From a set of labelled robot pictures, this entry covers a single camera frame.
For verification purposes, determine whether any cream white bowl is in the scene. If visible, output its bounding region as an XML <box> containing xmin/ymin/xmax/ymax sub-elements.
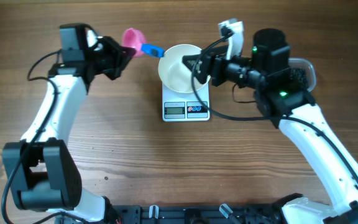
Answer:
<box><xmin>158</xmin><ymin>44</ymin><xmax>201</xmax><ymax>94</ymax></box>

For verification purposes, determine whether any clear container of black beans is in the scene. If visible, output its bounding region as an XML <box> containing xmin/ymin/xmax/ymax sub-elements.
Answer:
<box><xmin>288</xmin><ymin>58</ymin><xmax>316</xmax><ymax>92</ymax></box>

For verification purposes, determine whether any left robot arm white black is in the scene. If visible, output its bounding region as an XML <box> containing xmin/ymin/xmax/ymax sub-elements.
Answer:
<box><xmin>1</xmin><ymin>23</ymin><xmax>136</xmax><ymax>223</ymax></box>

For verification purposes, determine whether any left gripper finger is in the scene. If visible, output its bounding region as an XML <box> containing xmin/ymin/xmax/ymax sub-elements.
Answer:
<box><xmin>113</xmin><ymin>57</ymin><xmax>132</xmax><ymax>80</ymax></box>
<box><xmin>121</xmin><ymin>46</ymin><xmax>136</xmax><ymax>58</ymax></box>

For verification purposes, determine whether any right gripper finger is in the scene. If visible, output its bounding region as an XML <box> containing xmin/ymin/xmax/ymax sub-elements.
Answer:
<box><xmin>182</xmin><ymin>54</ymin><xmax>209</xmax><ymax>73</ymax></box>
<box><xmin>193</xmin><ymin>67</ymin><xmax>211</xmax><ymax>84</ymax></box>

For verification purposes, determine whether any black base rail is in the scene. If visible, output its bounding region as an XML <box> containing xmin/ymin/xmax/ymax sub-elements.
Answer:
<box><xmin>54</xmin><ymin>203</ymin><xmax>291</xmax><ymax>224</ymax></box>

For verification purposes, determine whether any pink scoop blue handle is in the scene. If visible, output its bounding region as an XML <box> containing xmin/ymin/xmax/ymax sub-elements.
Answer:
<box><xmin>122</xmin><ymin>28</ymin><xmax>165</xmax><ymax>58</ymax></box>

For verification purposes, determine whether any white digital kitchen scale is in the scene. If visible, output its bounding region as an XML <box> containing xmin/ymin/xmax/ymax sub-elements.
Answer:
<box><xmin>162</xmin><ymin>85</ymin><xmax>210</xmax><ymax>122</ymax></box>

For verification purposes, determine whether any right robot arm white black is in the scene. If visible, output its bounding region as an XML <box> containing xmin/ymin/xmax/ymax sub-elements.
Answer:
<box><xmin>181</xmin><ymin>27</ymin><xmax>358</xmax><ymax>223</ymax></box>

